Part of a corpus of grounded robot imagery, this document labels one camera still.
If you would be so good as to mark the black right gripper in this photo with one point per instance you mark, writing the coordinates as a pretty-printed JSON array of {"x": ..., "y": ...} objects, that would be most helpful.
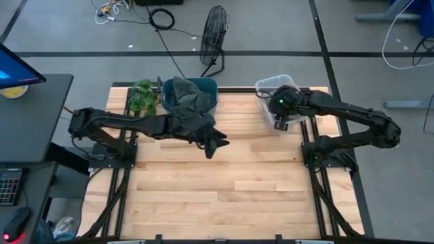
[{"x": 285, "y": 101}]

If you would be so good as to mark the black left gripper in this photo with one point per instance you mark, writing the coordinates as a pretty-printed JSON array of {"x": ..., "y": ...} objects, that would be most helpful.
[{"x": 201, "y": 128}]

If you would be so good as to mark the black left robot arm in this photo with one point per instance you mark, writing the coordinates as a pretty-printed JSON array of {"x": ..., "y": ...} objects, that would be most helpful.
[{"x": 118, "y": 122}]

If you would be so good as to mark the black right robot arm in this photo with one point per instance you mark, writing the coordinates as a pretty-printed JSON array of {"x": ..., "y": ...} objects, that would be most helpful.
[{"x": 352, "y": 113}]

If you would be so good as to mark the clear plastic bin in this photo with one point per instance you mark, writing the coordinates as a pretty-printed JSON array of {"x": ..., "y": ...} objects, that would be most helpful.
[{"x": 268, "y": 83}]

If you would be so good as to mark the blue plastic bin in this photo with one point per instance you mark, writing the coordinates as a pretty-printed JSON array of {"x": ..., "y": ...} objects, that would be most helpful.
[{"x": 208, "y": 86}]

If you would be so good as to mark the green leafy plant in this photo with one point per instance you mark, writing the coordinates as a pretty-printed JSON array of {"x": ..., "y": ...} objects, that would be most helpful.
[{"x": 144, "y": 96}]

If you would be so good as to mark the black floor fan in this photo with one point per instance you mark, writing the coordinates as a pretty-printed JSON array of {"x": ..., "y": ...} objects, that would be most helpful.
[{"x": 213, "y": 35}]

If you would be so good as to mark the grey desk foot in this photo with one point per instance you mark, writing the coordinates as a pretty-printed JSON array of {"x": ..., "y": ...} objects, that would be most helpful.
[
  {"x": 407, "y": 104},
  {"x": 386, "y": 16}
]

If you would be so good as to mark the black box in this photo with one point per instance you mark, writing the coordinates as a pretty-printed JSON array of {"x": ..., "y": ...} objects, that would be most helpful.
[{"x": 159, "y": 2}]

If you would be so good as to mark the blue object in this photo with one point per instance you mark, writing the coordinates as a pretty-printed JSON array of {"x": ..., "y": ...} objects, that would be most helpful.
[{"x": 427, "y": 17}]

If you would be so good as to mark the white plastic bag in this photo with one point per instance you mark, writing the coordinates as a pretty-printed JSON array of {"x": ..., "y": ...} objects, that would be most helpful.
[{"x": 64, "y": 227}]

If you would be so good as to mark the black desk top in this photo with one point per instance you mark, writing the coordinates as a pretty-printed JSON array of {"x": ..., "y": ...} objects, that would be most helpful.
[{"x": 30, "y": 125}]

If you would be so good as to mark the black desk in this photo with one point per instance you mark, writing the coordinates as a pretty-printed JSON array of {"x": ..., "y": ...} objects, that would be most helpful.
[
  {"x": 30, "y": 125},
  {"x": 35, "y": 189}
]

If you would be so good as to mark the black lower desk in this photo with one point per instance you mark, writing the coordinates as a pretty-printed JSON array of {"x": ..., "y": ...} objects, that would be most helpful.
[{"x": 35, "y": 189}]

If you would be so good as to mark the dark blue bag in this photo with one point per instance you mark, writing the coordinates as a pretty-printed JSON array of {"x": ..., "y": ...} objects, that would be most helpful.
[{"x": 43, "y": 234}]

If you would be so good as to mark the yellow round disc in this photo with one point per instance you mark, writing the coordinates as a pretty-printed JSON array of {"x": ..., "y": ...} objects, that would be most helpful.
[{"x": 13, "y": 91}]

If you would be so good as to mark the backlit keyboard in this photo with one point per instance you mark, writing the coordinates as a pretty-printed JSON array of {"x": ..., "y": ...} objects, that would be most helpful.
[{"x": 9, "y": 186}]

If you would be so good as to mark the computer monitor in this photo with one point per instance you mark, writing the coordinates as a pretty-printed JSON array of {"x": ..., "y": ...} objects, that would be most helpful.
[{"x": 13, "y": 69}]

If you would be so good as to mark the black computer mouse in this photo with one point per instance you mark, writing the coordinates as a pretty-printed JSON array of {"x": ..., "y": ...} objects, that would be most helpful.
[{"x": 16, "y": 223}]

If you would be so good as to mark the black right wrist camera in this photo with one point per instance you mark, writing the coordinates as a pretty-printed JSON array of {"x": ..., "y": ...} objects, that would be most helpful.
[{"x": 281, "y": 125}]

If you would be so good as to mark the black aluminium table frame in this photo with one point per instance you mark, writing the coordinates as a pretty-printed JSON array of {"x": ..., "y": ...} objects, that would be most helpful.
[{"x": 237, "y": 89}]

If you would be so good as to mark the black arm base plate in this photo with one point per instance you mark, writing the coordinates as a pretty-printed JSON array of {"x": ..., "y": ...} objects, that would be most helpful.
[
  {"x": 101, "y": 161},
  {"x": 310, "y": 159}
]

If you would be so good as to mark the grey table bracket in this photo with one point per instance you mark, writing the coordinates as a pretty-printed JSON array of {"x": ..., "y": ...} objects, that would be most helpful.
[
  {"x": 127, "y": 242},
  {"x": 313, "y": 242}
]

